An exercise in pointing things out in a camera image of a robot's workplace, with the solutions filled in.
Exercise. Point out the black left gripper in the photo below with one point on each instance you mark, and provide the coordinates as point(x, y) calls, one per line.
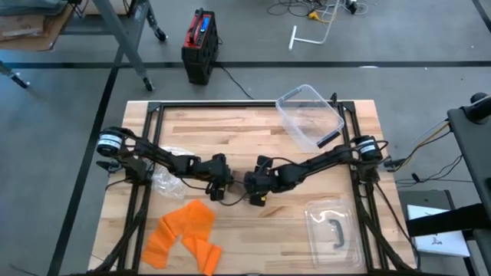
point(216, 170)

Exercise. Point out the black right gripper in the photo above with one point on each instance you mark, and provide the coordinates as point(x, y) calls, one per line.
point(261, 182)

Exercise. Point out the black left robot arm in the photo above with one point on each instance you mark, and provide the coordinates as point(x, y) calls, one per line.
point(153, 153)

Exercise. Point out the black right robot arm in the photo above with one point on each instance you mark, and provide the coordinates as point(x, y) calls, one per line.
point(318, 159)

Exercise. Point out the orange elastic bandage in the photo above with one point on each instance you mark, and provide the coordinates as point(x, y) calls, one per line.
point(192, 222)

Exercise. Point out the clear plastic bag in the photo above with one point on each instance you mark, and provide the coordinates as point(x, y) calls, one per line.
point(169, 184)

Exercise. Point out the black clamp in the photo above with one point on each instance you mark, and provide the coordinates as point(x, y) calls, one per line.
point(107, 165)

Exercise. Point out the red black power station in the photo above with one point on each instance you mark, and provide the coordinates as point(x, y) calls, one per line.
point(199, 57)

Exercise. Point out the white T-shaped pipe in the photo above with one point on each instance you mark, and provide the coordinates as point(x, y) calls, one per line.
point(292, 38)

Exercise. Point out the yellow connector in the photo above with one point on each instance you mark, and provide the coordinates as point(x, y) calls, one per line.
point(313, 15)

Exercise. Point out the grey flat box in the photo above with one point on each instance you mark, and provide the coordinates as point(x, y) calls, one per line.
point(426, 197)

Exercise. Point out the grey metal table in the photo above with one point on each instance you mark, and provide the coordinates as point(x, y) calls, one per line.
point(119, 38)

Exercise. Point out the white paper box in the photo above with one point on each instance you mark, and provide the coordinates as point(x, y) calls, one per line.
point(441, 245)

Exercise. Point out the black grey side desk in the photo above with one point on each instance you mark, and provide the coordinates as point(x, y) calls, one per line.
point(473, 145)

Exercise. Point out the grey caster leg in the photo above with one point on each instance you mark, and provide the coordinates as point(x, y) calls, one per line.
point(17, 79)

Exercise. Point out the cardboard box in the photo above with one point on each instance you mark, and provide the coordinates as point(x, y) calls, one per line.
point(23, 30)

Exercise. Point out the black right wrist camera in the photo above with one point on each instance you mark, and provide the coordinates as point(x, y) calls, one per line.
point(258, 200)

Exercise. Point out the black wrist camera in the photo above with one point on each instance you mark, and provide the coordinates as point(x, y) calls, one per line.
point(258, 200)
point(217, 194)

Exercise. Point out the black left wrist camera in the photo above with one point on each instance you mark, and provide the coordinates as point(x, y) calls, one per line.
point(217, 194)

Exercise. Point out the black table frame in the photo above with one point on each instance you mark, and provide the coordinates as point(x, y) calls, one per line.
point(249, 104)

